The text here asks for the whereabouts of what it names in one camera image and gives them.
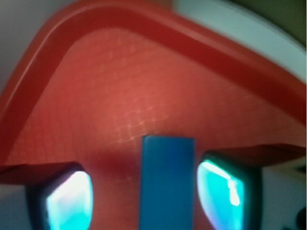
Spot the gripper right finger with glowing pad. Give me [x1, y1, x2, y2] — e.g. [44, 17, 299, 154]
[197, 144, 307, 230]

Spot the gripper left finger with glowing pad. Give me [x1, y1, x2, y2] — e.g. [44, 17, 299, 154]
[0, 162, 93, 230]

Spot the blue rectangular block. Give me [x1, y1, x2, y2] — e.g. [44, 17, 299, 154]
[139, 136, 195, 230]

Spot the red plastic tray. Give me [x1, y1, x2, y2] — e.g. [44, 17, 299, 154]
[0, 0, 306, 230]

